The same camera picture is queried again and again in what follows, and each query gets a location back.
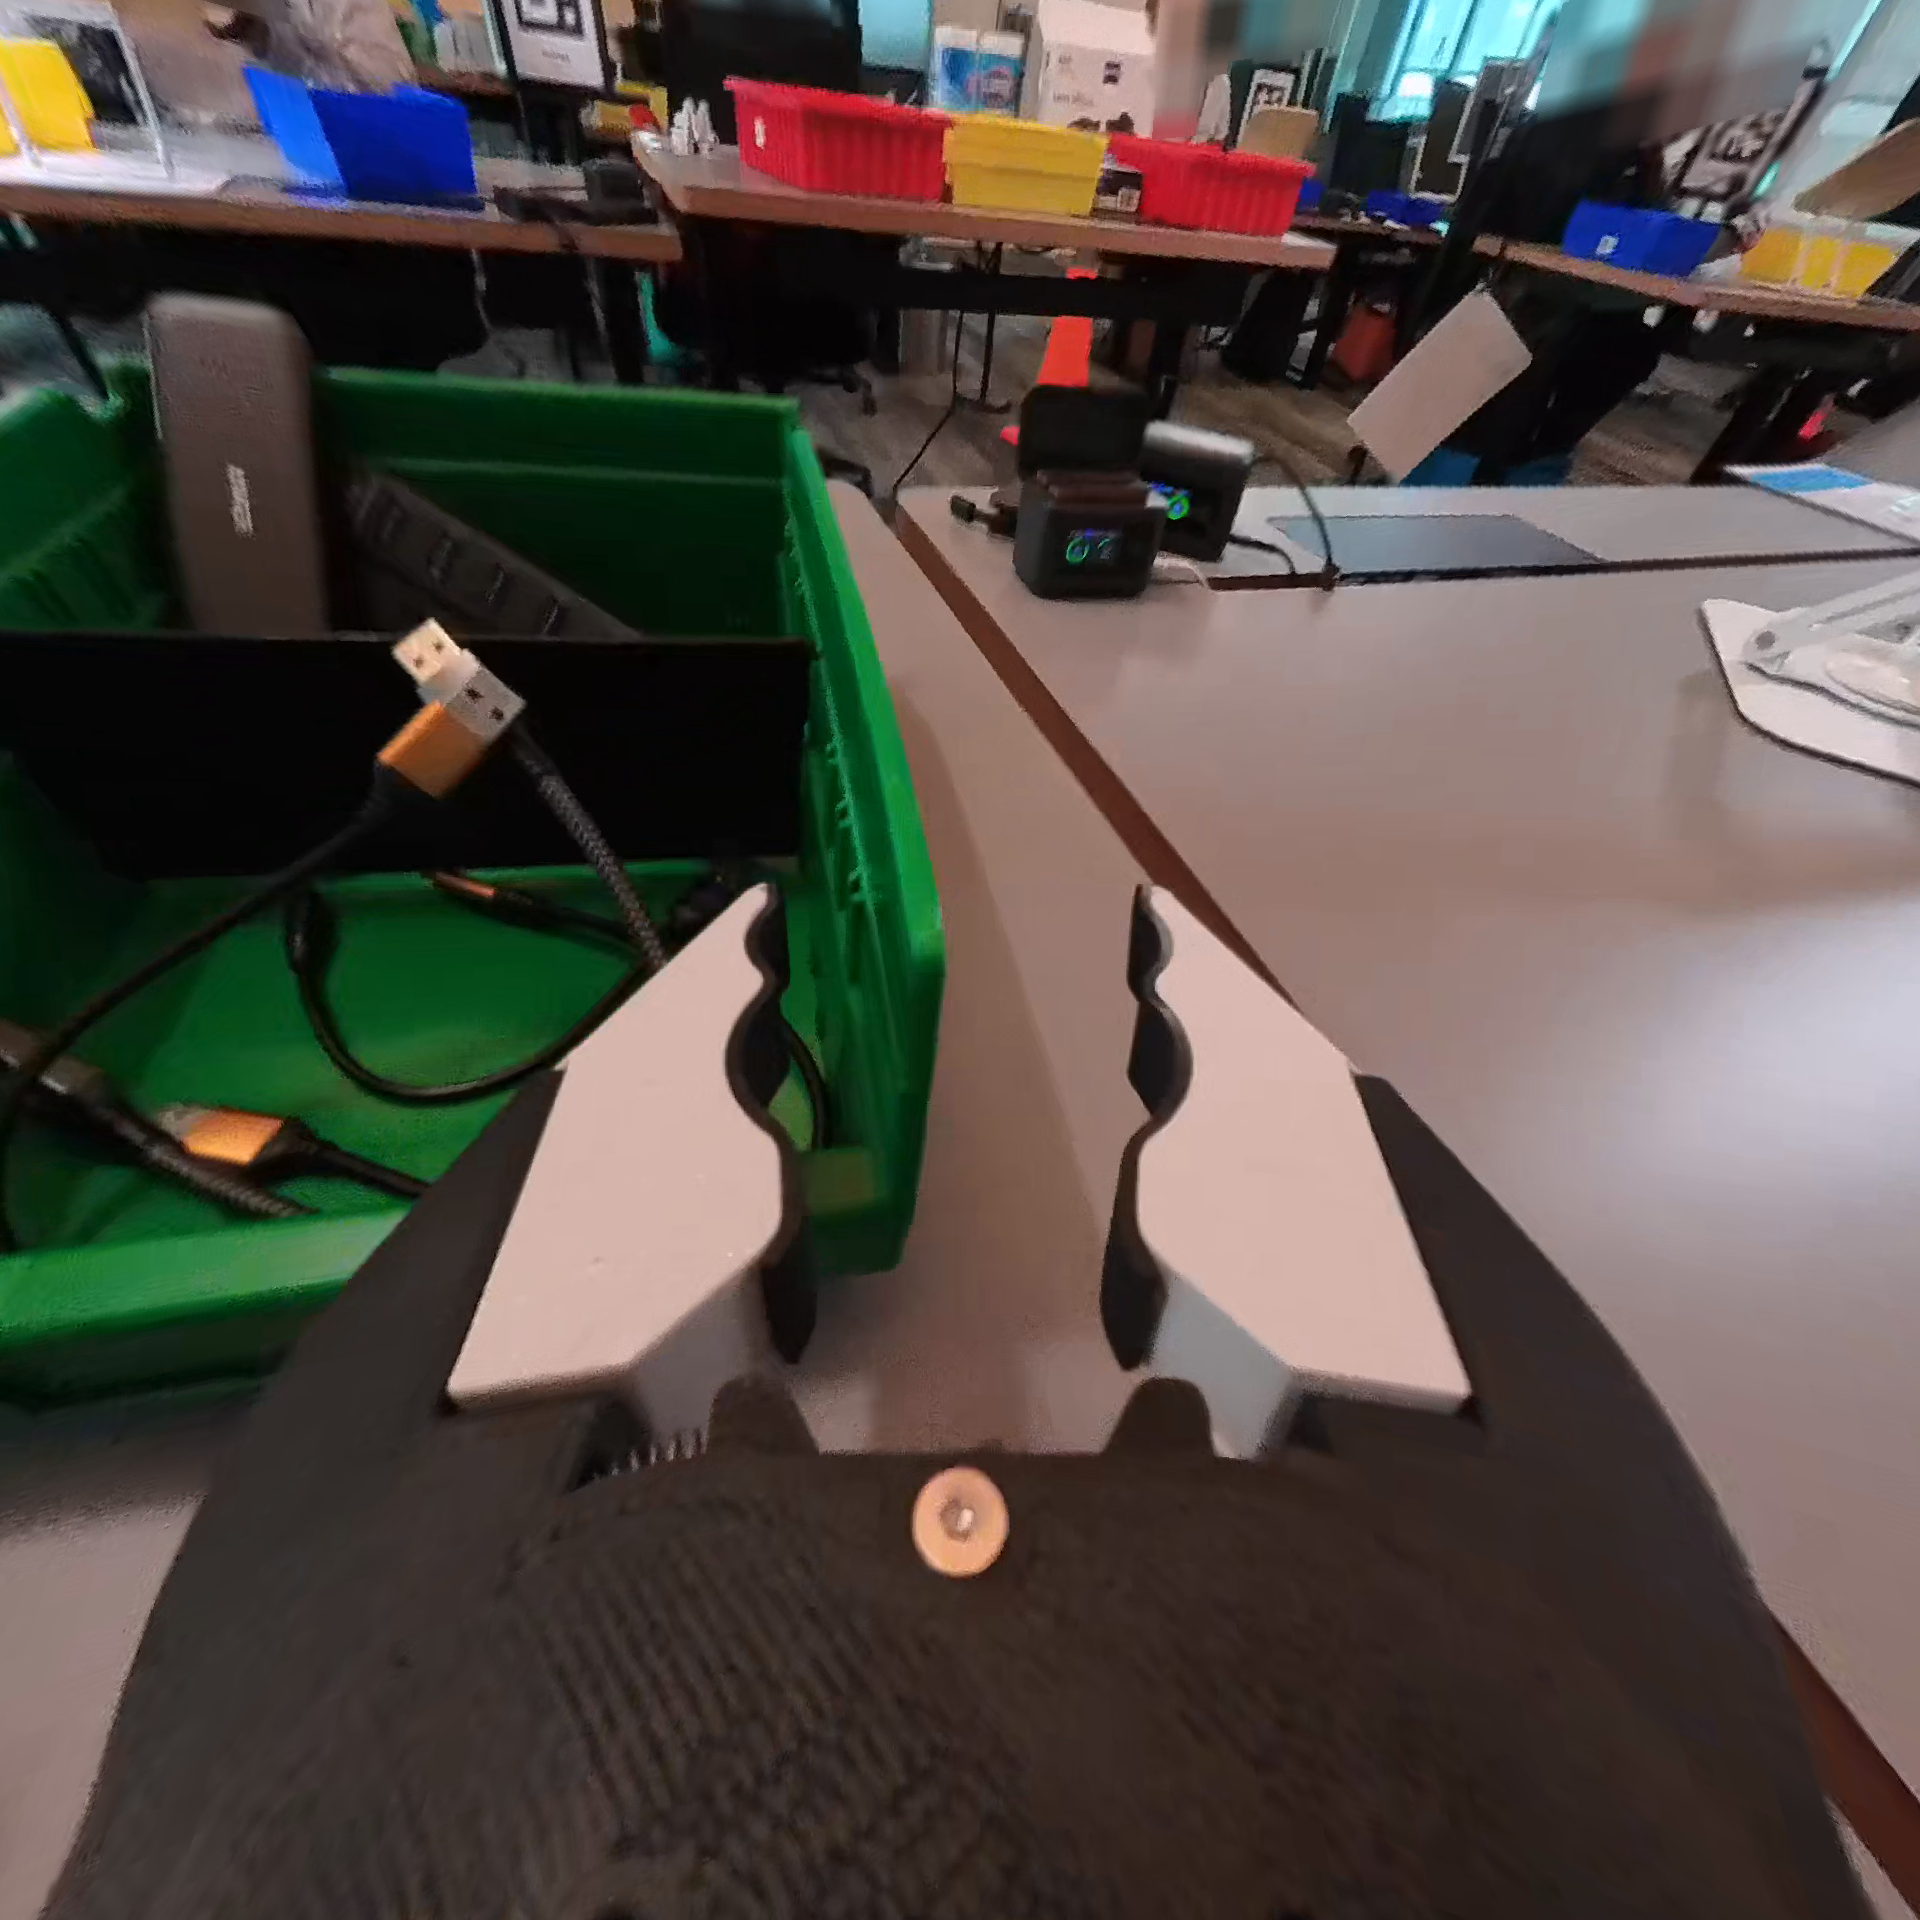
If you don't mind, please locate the large blue storage bin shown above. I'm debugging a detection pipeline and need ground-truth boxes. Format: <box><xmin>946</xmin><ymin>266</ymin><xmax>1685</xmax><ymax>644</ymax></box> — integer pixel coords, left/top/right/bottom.
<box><xmin>245</xmin><ymin>65</ymin><xmax>483</xmax><ymax>204</ymax></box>

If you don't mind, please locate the orange plug thin black cable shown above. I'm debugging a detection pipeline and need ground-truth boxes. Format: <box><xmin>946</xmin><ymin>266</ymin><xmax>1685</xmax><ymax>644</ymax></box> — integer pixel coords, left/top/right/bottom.
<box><xmin>0</xmin><ymin>701</ymin><xmax>828</xmax><ymax>1217</ymax></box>

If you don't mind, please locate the small yellow storage bin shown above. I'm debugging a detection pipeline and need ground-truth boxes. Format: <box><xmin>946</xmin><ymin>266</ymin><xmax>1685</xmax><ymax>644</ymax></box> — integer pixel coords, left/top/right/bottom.
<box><xmin>1740</xmin><ymin>224</ymin><xmax>1920</xmax><ymax>299</ymax></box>

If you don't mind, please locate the small blue storage bin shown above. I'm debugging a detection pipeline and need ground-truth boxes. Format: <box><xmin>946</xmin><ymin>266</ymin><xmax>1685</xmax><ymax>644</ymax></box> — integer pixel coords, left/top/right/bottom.
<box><xmin>1559</xmin><ymin>201</ymin><xmax>1722</xmax><ymax>281</ymax></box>

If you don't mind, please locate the orange traffic cone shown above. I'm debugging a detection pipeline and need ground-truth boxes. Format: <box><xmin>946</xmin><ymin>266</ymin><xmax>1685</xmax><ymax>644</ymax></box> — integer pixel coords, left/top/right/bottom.
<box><xmin>1002</xmin><ymin>315</ymin><xmax>1098</xmax><ymax>447</ymax></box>

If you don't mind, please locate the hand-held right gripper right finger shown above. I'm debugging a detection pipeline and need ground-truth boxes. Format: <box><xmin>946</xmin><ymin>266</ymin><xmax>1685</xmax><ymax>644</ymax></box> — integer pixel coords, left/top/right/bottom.
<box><xmin>1100</xmin><ymin>884</ymin><xmax>1474</xmax><ymax>1461</ymax></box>

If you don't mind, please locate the hanging white paper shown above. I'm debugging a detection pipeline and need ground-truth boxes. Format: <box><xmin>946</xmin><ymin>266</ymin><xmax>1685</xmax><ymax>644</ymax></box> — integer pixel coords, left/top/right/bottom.
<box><xmin>1346</xmin><ymin>289</ymin><xmax>1535</xmax><ymax>482</ymax></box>

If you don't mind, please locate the dark grey slim hub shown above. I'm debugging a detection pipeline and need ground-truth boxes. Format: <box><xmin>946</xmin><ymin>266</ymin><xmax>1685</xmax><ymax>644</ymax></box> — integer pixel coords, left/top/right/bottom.
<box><xmin>145</xmin><ymin>292</ymin><xmax>336</xmax><ymax>641</ymax></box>

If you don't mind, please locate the red storage bin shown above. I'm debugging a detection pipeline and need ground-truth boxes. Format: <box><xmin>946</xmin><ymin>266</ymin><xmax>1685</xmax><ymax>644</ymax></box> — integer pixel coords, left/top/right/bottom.
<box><xmin>1111</xmin><ymin>135</ymin><xmax>1308</xmax><ymax>237</ymax></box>
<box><xmin>727</xmin><ymin>75</ymin><xmax>956</xmax><ymax>201</ymax></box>

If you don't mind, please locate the black tablet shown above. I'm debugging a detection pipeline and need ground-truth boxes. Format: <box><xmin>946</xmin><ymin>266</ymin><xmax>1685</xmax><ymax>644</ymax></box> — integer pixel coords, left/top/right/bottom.
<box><xmin>1267</xmin><ymin>514</ymin><xmax>1600</xmax><ymax>581</ymax></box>

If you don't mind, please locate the black multi-port usb hub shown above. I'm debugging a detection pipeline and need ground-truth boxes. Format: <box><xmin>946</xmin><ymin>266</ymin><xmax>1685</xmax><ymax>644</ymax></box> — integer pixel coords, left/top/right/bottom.
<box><xmin>343</xmin><ymin>464</ymin><xmax>640</xmax><ymax>644</ymax></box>

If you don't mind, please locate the small black device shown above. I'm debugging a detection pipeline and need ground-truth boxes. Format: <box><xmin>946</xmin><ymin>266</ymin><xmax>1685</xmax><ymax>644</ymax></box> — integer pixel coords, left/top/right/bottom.
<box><xmin>1012</xmin><ymin>387</ymin><xmax>1172</xmax><ymax>602</ymax></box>

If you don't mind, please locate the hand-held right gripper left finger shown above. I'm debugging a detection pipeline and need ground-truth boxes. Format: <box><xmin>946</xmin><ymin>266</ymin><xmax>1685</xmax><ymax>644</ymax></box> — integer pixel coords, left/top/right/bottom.
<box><xmin>449</xmin><ymin>883</ymin><xmax>826</xmax><ymax>1442</ymax></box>

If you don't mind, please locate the green plastic bin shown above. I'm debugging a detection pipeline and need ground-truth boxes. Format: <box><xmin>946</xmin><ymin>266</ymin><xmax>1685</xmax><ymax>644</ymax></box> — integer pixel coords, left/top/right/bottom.
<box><xmin>0</xmin><ymin>364</ymin><xmax>946</xmax><ymax>1413</ymax></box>

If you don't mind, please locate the black digital timer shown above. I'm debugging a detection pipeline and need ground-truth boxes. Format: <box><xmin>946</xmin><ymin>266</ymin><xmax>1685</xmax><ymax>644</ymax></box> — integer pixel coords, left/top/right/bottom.
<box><xmin>1144</xmin><ymin>423</ymin><xmax>1257</xmax><ymax>565</ymax></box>

